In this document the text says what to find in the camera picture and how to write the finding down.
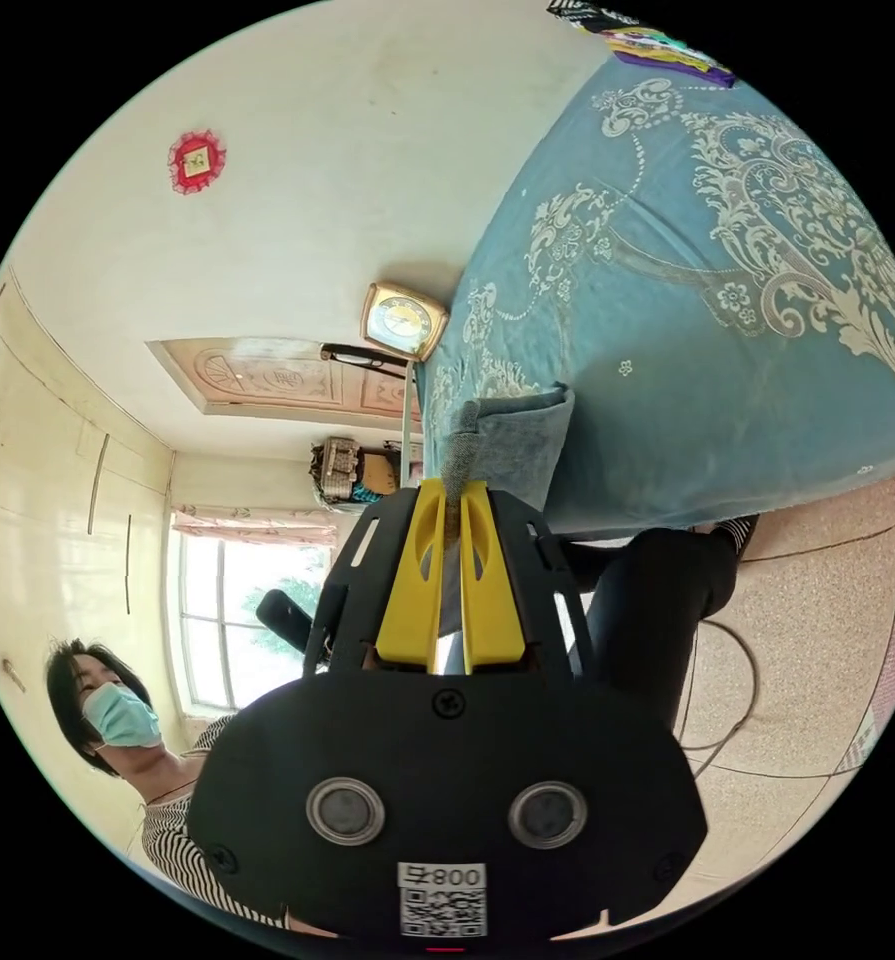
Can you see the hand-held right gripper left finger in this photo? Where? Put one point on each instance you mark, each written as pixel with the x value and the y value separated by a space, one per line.
pixel 406 600

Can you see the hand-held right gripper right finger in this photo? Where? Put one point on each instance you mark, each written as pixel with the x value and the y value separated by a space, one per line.
pixel 496 615

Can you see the light blue jeans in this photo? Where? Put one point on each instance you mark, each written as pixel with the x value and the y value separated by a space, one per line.
pixel 522 442

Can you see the person's right hand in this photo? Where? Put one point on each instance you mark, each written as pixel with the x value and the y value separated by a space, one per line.
pixel 308 924

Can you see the woven basket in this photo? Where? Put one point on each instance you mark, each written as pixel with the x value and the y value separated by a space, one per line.
pixel 336 469

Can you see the pink patterned curtain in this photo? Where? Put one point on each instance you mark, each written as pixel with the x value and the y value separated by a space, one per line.
pixel 252 521

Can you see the window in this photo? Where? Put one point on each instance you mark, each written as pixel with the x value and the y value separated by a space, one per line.
pixel 207 622

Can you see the bed with blue patterned quilt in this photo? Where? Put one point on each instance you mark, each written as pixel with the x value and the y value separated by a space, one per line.
pixel 642 420

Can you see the carved wooden door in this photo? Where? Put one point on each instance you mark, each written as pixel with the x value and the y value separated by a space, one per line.
pixel 267 375

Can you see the gold square clock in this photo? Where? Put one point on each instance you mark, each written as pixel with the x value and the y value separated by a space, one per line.
pixel 402 321

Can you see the person's body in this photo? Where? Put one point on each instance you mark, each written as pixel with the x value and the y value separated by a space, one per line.
pixel 169 832

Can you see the cream cupboard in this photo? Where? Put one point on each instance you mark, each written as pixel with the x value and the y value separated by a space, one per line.
pixel 42 487

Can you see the pile of clothes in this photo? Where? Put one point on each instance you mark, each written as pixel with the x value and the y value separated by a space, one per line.
pixel 653 41

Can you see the red round wall ornament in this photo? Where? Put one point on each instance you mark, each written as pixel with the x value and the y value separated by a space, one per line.
pixel 196 161

